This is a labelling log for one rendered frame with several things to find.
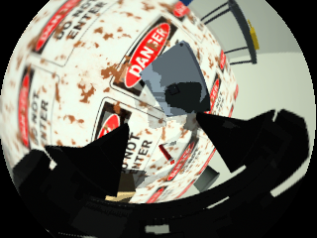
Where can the grey square panel with hole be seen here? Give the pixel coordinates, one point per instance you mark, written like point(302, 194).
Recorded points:
point(176, 82)

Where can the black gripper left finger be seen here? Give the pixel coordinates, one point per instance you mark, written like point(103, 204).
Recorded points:
point(100, 161)

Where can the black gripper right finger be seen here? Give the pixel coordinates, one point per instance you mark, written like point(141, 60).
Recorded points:
point(233, 138)

